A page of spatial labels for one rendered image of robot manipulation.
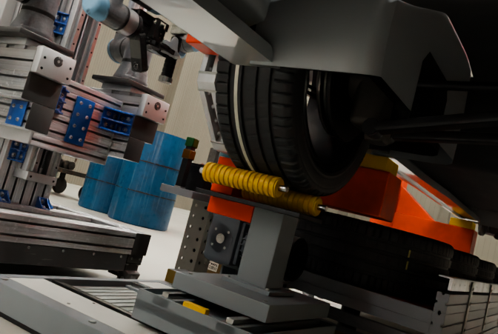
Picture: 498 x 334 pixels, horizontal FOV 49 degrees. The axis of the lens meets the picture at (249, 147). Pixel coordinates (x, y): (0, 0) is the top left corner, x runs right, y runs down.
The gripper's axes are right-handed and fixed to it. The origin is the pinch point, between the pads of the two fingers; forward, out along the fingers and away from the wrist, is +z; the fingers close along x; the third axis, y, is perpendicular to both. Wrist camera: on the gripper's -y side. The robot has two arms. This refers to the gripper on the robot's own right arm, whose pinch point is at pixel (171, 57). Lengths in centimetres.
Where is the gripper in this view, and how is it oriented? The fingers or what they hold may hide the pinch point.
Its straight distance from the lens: 174.3
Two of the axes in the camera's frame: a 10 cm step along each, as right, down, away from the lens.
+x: -8.3, -1.6, 5.3
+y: 2.6, -9.6, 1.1
